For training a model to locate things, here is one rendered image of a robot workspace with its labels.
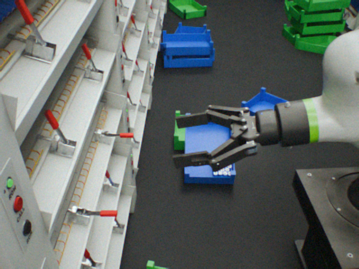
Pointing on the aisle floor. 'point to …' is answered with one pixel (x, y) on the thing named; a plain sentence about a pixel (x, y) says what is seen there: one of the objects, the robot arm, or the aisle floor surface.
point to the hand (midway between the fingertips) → (180, 140)
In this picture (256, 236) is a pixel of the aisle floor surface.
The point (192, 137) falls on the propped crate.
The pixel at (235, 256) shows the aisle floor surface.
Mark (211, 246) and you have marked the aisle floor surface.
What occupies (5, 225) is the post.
